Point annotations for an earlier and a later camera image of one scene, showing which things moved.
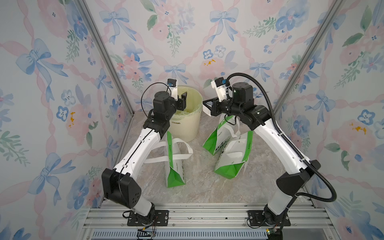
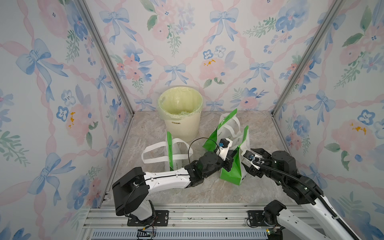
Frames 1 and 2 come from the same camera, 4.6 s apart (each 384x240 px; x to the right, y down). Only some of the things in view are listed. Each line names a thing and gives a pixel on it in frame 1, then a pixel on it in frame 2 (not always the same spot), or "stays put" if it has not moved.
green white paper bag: (170, 152) stays put
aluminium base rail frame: (207, 221) stays put
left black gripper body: (180, 105) to (226, 163)
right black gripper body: (227, 107) to (265, 166)
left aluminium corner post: (86, 9) stays put
